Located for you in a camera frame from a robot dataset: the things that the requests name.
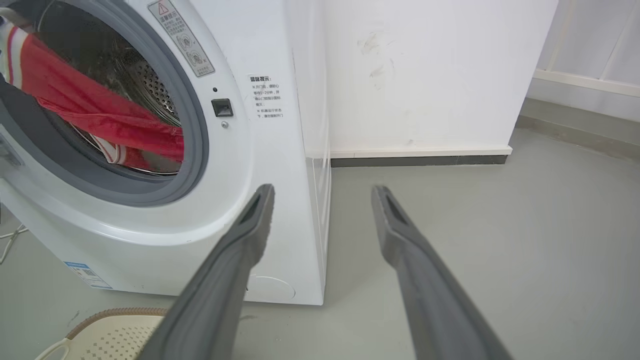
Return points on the red and white striped garment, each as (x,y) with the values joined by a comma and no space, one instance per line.
(95,105)

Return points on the white front-load washing machine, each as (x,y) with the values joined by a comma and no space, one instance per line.
(260,150)

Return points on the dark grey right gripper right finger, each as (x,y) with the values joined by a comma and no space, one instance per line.
(435,300)

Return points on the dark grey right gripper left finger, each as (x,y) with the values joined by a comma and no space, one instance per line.
(220,290)

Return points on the cream perforated laundry basket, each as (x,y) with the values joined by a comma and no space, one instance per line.
(112,337)

